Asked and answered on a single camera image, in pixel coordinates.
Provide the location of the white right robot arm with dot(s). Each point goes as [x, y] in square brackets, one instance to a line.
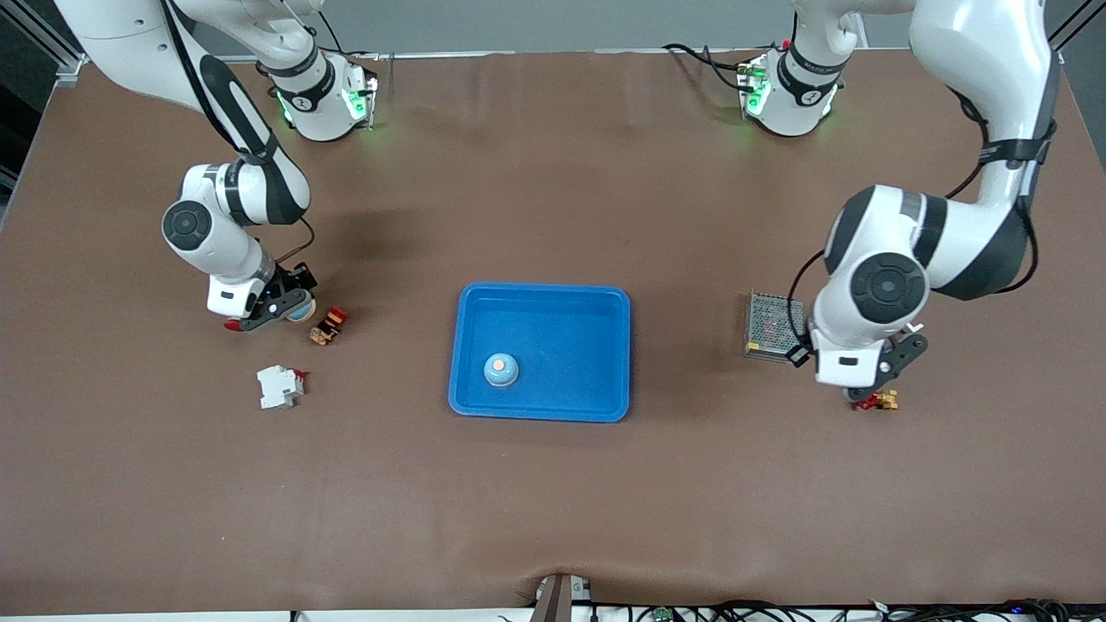
[220, 259]

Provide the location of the table edge clamp post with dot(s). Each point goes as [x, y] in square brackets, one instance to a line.
[555, 600]

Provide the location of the orange red push button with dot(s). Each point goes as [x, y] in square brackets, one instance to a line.
[327, 330]

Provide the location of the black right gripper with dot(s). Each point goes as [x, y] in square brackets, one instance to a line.
[292, 280]

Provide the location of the blue plastic tray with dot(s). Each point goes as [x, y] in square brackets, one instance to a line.
[570, 345]

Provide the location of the brass valve red handwheel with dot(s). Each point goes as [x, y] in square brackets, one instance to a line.
[886, 400]

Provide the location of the light blue service bell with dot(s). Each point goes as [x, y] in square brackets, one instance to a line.
[501, 370]
[304, 311]

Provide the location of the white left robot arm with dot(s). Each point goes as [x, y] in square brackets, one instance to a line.
[976, 69]

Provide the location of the metal mesh power supply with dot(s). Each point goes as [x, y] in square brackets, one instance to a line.
[769, 328]

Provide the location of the brown table cover mat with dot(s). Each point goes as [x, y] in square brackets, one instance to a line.
[173, 484]

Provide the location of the white circuit breaker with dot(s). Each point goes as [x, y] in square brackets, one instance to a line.
[276, 387]

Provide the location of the aluminium frame rail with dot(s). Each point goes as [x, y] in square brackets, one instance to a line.
[69, 67]

